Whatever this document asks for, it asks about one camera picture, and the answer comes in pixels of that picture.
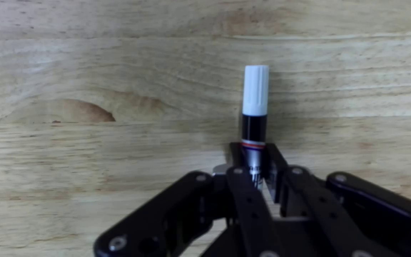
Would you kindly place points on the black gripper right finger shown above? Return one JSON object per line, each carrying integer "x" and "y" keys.
{"x": 339, "y": 214}

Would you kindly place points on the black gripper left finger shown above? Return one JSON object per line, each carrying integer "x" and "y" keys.
{"x": 201, "y": 214}

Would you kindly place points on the white-capped black silver marker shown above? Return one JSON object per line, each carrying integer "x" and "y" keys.
{"x": 255, "y": 105}

